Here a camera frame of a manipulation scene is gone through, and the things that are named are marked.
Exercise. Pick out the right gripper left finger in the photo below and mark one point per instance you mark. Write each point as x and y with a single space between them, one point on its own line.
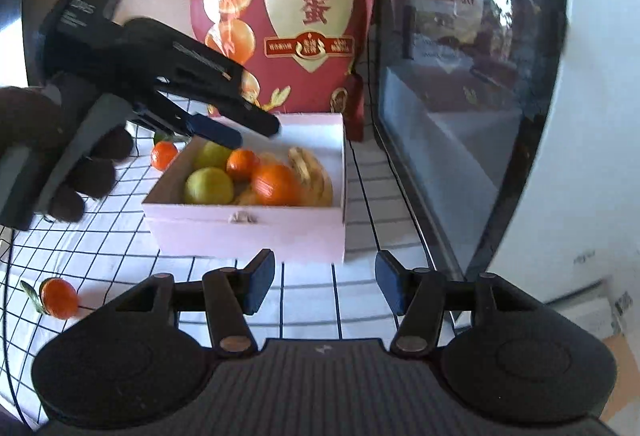
232 294

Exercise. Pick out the green pear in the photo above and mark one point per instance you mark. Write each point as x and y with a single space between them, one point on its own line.
208 186
211 155

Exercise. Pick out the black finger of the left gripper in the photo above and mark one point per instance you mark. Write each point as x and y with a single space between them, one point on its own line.
226 97

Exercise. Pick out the tangerine with green leaf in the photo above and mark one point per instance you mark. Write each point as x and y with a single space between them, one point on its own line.
54 297

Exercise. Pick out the pink cardboard box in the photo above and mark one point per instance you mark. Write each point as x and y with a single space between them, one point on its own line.
294 234

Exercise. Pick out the small orange tangerine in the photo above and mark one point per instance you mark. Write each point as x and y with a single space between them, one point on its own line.
241 165

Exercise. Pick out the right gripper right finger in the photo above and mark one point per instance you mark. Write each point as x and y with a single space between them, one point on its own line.
418 296

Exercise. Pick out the large tangerine with leaf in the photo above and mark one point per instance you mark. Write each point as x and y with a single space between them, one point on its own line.
276 185

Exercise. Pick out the dark glass computer case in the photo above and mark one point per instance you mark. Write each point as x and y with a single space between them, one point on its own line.
464 91

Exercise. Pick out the red snack bag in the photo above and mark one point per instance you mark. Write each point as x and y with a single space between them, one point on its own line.
299 56

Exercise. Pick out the dark gloved left hand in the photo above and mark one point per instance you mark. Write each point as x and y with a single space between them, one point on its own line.
29 118

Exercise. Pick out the white black grid tablecloth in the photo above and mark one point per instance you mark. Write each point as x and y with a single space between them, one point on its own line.
112 248

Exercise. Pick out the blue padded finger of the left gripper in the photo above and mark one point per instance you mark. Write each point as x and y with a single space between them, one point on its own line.
167 119

